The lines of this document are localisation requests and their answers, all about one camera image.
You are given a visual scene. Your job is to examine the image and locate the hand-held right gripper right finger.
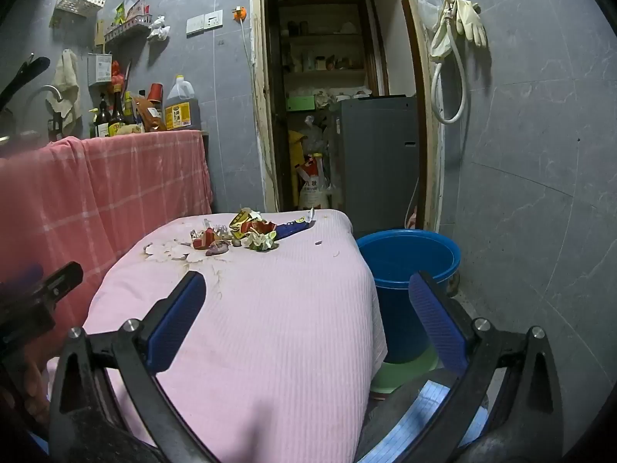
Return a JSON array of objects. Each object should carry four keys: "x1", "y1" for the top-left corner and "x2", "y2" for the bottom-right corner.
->
[{"x1": 359, "y1": 271, "x2": 565, "y2": 463}]

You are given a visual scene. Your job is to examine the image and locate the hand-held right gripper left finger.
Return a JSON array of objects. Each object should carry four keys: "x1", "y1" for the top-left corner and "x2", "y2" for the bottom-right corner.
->
[{"x1": 48, "y1": 271, "x2": 213, "y2": 463}]

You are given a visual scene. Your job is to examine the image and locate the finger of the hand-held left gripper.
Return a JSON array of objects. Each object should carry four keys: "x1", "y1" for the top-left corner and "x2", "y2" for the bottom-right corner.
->
[
  {"x1": 36, "y1": 261, "x2": 84, "y2": 307},
  {"x1": 0, "y1": 264, "x2": 45, "y2": 297}
]

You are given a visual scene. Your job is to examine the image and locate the blue plastic bucket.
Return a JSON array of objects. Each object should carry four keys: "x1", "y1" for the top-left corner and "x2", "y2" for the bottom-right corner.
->
[{"x1": 356, "y1": 229, "x2": 461, "y2": 365}]

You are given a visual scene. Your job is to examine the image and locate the small red wrapper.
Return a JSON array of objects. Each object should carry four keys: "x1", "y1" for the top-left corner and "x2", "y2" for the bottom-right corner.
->
[{"x1": 190, "y1": 226, "x2": 217, "y2": 250}]

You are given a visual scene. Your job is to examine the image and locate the yellow wrapper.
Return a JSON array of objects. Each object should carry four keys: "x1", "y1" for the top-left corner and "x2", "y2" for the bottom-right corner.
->
[{"x1": 228, "y1": 207, "x2": 261, "y2": 232}]

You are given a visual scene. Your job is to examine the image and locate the person's left hand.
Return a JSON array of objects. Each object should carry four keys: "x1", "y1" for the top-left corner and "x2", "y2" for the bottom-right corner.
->
[{"x1": 19, "y1": 356, "x2": 53, "y2": 420}]

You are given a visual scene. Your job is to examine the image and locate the green plastic basin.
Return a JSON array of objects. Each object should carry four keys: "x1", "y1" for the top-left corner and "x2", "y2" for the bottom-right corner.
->
[{"x1": 370, "y1": 347, "x2": 442, "y2": 394}]

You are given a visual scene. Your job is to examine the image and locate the white peel scraps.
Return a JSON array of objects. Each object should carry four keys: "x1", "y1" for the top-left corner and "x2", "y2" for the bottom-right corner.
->
[{"x1": 143, "y1": 238, "x2": 206, "y2": 265}]

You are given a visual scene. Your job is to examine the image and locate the light blue floor mat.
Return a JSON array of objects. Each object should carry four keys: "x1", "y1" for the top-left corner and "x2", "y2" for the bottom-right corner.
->
[{"x1": 359, "y1": 379, "x2": 487, "y2": 463}]

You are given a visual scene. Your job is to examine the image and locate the red plaid cloth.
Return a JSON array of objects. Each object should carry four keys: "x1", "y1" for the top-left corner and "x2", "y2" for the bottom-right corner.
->
[{"x1": 0, "y1": 130, "x2": 214, "y2": 343}]

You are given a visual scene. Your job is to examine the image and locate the pink cloth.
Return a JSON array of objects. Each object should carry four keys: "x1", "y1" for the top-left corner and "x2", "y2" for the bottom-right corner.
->
[{"x1": 41, "y1": 210, "x2": 389, "y2": 463}]

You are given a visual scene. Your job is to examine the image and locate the dark sauce bottle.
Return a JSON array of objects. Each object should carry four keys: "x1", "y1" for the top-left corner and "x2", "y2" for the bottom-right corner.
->
[
  {"x1": 108, "y1": 84, "x2": 127, "y2": 137},
  {"x1": 94, "y1": 94, "x2": 111, "y2": 138}
]

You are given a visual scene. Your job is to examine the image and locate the grey refrigerator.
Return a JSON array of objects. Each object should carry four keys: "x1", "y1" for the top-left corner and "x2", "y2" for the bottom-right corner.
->
[{"x1": 330, "y1": 95, "x2": 419, "y2": 239}]

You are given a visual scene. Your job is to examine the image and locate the white red rice sack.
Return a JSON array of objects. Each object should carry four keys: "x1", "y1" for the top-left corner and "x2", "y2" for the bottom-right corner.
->
[{"x1": 295, "y1": 153, "x2": 333, "y2": 210}]

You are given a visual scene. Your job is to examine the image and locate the metal faucet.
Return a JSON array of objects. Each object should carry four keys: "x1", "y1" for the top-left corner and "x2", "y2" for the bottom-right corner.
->
[{"x1": 22, "y1": 85, "x2": 63, "y2": 121}]

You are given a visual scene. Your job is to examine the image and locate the beige towel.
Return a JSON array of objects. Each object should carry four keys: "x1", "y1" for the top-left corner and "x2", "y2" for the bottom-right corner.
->
[{"x1": 47, "y1": 49, "x2": 84, "y2": 126}]

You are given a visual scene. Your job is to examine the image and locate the large dark oil jug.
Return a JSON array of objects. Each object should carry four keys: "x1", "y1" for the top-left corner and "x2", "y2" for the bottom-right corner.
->
[{"x1": 165, "y1": 74, "x2": 202, "y2": 131}]

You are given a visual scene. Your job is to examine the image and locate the silver rectangular tin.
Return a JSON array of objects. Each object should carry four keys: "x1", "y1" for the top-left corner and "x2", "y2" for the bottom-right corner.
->
[{"x1": 88, "y1": 52, "x2": 114, "y2": 86}]

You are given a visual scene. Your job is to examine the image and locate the yellow bag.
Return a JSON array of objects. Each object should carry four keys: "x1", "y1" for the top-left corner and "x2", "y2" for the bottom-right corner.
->
[{"x1": 288, "y1": 129, "x2": 309, "y2": 174}]

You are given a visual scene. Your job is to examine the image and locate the pile of clear plastic bags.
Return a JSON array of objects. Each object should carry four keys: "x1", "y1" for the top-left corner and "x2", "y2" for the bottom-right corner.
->
[{"x1": 301, "y1": 116, "x2": 338, "y2": 165}]

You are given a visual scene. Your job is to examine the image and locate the dark wooden door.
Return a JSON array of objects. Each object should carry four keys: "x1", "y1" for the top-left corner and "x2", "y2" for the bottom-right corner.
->
[{"x1": 265, "y1": 0, "x2": 295, "y2": 210}]

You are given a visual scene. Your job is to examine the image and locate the white crumpled plastic bag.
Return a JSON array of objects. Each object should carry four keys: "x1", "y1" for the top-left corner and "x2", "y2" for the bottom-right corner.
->
[{"x1": 147, "y1": 15, "x2": 172, "y2": 42}]

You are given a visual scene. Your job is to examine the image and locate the wooden shelf unit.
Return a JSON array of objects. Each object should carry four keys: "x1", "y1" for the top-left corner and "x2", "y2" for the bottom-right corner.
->
[{"x1": 277, "y1": 0, "x2": 379, "y2": 97}]

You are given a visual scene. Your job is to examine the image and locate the cream rubber glove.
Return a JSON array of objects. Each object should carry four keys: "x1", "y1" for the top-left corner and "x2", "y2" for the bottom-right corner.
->
[
  {"x1": 430, "y1": 0, "x2": 459, "y2": 63},
  {"x1": 455, "y1": 0, "x2": 487, "y2": 48}
]

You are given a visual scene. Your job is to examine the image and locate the cream door frame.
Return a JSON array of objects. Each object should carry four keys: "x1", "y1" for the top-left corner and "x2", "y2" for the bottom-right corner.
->
[{"x1": 248, "y1": 0, "x2": 442, "y2": 232}]

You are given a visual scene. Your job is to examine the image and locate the black pan handle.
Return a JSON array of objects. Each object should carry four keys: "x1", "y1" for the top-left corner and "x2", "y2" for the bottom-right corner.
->
[{"x1": 0, "y1": 56, "x2": 51, "y2": 112}]

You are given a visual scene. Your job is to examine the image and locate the white hose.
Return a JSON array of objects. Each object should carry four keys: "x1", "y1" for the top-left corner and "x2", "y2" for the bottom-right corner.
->
[{"x1": 430, "y1": 0, "x2": 468, "y2": 125}]

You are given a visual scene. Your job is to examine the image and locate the metal wall rack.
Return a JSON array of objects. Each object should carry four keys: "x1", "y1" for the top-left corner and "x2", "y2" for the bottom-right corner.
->
[{"x1": 103, "y1": 12, "x2": 152, "y2": 42}]

